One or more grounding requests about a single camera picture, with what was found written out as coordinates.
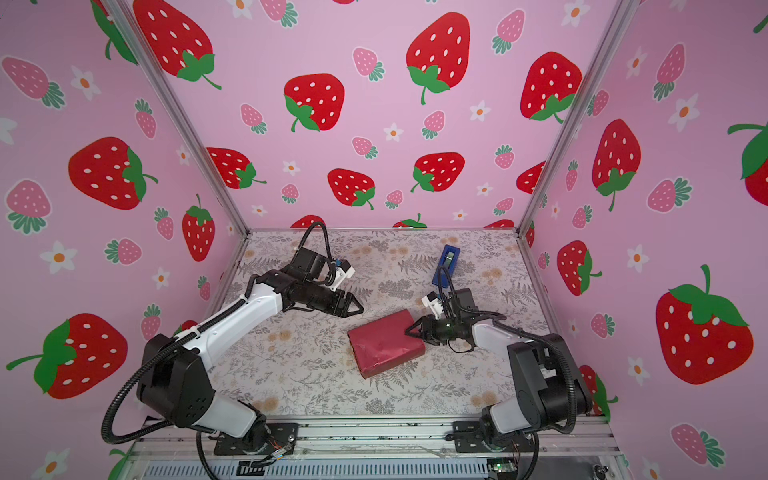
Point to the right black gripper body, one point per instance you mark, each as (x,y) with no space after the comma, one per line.
(439,330)

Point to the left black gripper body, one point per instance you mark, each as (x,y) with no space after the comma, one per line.
(323,299)

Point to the maroon wrapping paper sheet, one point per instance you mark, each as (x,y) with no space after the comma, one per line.
(381,345)

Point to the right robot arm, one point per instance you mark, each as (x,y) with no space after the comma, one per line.
(549,391)

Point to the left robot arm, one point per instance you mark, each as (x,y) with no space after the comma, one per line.
(178,387)

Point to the blue tape dispenser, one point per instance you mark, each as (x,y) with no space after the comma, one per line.
(446,266)

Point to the floral table mat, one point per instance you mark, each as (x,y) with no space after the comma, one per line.
(302,364)

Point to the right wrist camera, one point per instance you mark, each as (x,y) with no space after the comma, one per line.
(434,303)

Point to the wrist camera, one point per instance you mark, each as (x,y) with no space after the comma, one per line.
(434,303)
(343,271)

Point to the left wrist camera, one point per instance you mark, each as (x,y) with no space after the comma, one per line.
(343,271)

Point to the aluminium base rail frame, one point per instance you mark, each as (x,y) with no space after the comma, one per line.
(380,447)

